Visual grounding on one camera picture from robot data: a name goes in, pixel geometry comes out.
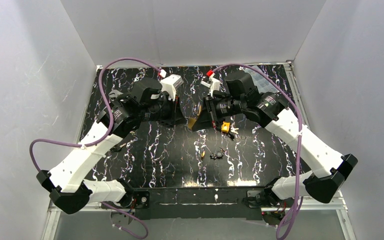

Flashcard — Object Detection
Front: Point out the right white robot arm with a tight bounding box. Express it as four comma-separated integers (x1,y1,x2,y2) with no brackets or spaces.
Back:
188,70,358,206

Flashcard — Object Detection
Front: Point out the clear plastic screw box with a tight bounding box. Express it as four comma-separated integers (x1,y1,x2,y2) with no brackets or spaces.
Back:
243,68,278,94

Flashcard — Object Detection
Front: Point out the purple cable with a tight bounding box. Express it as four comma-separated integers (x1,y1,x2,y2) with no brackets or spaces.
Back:
211,63,305,240
28,57,166,240

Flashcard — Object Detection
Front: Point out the yellow padlock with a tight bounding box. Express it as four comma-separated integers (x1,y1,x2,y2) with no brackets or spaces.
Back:
221,121,238,141

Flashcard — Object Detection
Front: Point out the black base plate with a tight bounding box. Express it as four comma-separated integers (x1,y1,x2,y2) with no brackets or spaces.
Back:
125,186,299,221

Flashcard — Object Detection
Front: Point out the large brass padlock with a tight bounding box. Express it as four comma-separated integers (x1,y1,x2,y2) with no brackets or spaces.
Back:
196,102,203,117

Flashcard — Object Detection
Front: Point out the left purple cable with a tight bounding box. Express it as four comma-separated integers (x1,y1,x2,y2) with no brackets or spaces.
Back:
28,57,166,240

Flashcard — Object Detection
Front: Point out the key ring with keys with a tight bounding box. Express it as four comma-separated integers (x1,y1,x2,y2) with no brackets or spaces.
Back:
210,149,227,161

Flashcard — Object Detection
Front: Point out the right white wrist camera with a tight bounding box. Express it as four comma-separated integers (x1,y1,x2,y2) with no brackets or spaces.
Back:
200,70,221,97

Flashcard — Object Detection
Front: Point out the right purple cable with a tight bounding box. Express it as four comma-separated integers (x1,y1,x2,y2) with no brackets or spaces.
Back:
211,63,305,240

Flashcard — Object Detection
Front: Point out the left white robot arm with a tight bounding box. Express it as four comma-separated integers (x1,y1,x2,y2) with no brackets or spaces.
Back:
36,74,187,214

